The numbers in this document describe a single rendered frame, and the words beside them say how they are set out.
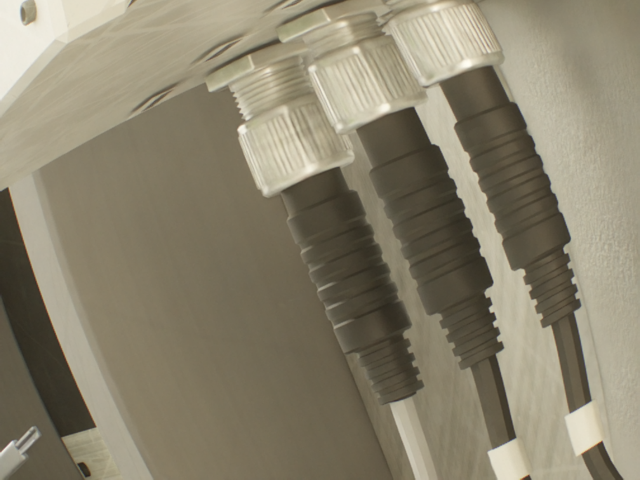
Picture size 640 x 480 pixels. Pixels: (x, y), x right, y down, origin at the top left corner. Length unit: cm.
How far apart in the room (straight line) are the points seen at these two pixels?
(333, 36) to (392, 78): 1
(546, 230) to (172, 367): 18
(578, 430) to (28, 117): 10
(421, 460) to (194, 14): 13
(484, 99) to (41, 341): 104
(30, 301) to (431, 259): 101
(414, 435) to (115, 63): 12
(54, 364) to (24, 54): 112
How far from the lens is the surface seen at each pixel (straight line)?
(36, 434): 74
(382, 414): 77
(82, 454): 161
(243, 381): 77
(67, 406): 163
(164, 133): 77
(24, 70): 51
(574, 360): 60
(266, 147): 66
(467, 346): 63
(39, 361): 163
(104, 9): 49
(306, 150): 66
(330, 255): 66
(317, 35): 63
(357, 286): 66
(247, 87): 66
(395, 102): 63
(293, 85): 66
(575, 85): 65
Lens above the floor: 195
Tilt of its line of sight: 41 degrees down
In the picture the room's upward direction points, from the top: 2 degrees counter-clockwise
